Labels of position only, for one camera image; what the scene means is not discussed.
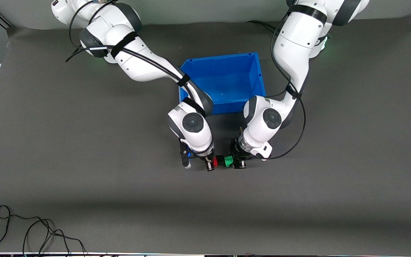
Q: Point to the green cube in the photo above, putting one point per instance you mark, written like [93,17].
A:
[229,161]

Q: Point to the black cube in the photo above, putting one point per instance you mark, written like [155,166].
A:
[221,161]

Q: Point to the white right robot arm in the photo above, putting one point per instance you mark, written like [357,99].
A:
[137,60]

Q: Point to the red cube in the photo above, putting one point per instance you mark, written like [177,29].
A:
[215,162]

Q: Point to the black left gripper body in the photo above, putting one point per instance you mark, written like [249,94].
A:
[236,155]

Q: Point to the blue plastic storage bin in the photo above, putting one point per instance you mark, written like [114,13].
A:
[227,78]

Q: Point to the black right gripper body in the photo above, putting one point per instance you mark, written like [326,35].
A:
[208,159]

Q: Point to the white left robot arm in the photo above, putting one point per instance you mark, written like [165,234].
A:
[294,53]

